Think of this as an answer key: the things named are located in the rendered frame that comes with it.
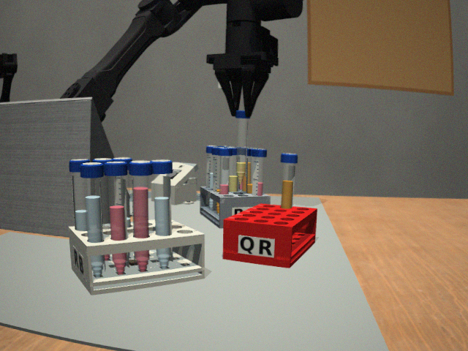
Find white test tube rack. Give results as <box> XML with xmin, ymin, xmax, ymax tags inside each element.
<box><xmin>69</xmin><ymin>220</ymin><xmax>205</xmax><ymax>295</ymax></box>

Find red test tube rack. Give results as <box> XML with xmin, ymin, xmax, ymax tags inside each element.
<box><xmin>223</xmin><ymin>204</ymin><xmax>317</xmax><ymax>268</ymax></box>

